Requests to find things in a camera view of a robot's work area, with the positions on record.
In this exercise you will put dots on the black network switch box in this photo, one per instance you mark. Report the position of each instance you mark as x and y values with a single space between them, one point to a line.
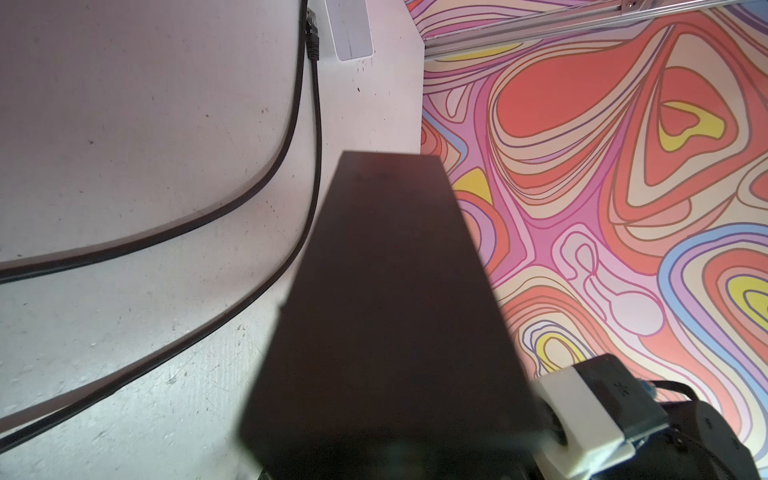
390 358

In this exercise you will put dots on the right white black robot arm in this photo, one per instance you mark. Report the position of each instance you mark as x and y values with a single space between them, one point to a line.
698 444

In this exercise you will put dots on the small white network switch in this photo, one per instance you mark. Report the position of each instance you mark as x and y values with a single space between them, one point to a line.
350 29

